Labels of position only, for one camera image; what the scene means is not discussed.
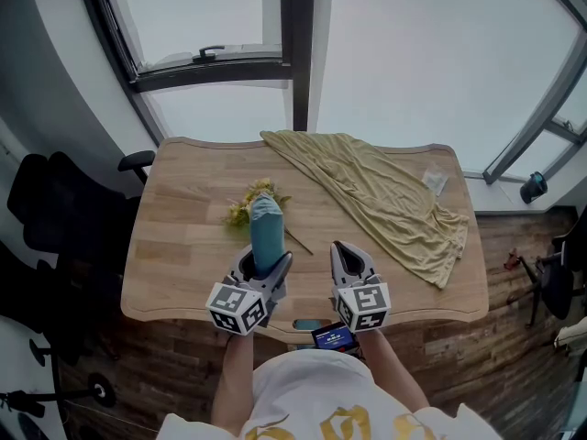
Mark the person's white printed shirt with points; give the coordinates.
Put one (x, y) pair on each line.
(321, 392)

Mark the small blue-screen device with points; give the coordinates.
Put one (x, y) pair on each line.
(334, 337)

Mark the wooden table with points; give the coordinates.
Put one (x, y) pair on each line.
(192, 245)

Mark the grey window frame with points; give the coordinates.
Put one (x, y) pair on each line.
(536, 117)

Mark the yellow artificial flower bouquet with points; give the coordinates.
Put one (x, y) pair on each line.
(238, 211)

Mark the black wheeled stand base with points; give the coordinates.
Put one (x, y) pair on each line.
(103, 390)

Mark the clear plastic bag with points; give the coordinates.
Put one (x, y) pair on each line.
(435, 179)

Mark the dark window frame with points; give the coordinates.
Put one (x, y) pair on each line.
(300, 39)

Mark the person's right forearm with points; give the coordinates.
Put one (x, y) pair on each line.
(390, 369)

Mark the dark teal-lidded bottle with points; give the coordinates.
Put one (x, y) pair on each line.
(533, 188)

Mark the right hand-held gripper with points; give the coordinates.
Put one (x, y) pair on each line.
(367, 303)

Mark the small brown floor object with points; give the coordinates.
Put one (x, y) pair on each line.
(512, 259)

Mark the blue umbrella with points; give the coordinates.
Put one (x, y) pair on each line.
(266, 236)

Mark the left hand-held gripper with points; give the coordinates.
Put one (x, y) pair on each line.
(234, 305)

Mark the black office chair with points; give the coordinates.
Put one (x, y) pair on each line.
(46, 300)
(69, 204)
(559, 282)

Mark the person's left forearm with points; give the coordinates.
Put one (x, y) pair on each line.
(234, 383)

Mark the yellow-green cloth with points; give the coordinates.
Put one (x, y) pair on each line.
(380, 200)

